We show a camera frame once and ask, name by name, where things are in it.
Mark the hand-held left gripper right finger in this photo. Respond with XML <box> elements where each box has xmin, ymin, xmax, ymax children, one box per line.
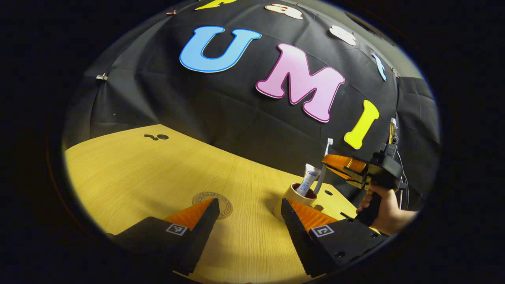
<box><xmin>281</xmin><ymin>198</ymin><xmax>389</xmax><ymax>278</ymax></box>

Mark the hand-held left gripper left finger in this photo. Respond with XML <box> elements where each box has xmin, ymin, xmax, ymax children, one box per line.
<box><xmin>107</xmin><ymin>198</ymin><xmax>220</xmax><ymax>275</ymax></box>

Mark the wooden desktop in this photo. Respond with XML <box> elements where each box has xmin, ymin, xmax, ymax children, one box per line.
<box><xmin>64</xmin><ymin>124</ymin><xmax>379</xmax><ymax>284</ymax></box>

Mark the round cork coaster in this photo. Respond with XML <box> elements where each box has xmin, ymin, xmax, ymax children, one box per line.
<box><xmin>192</xmin><ymin>192</ymin><xmax>233</xmax><ymax>219</ymax></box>

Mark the beige cup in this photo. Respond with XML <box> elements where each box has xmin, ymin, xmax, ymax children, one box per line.
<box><xmin>273</xmin><ymin>183</ymin><xmax>318</xmax><ymax>221</ymax></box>

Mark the white toothpaste tube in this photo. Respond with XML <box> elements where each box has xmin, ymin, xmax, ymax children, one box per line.
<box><xmin>296</xmin><ymin>164</ymin><xmax>322</xmax><ymax>196</ymax></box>

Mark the white toothbrush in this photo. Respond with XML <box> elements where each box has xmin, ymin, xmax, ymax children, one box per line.
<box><xmin>314</xmin><ymin>138</ymin><xmax>334</xmax><ymax>194</ymax></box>

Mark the black backdrop cloth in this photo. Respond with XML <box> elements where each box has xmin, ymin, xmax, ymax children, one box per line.
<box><xmin>63</xmin><ymin>0</ymin><xmax>440</xmax><ymax>209</ymax></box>

